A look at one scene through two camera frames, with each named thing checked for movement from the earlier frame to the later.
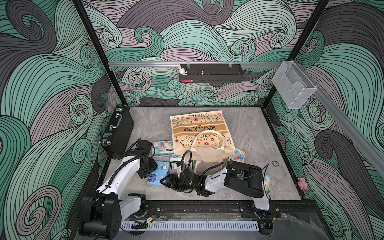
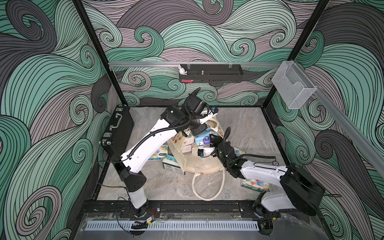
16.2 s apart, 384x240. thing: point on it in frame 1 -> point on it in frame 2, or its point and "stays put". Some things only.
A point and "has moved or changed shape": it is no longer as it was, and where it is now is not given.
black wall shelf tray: (211, 73) stays put
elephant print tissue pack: (239, 155) stays put
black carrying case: (117, 132) stays put
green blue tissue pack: (175, 157) -> (170, 163)
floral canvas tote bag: (204, 134) has moved or changed shape
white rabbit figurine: (182, 70) stays put
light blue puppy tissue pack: (162, 171) -> (204, 138)
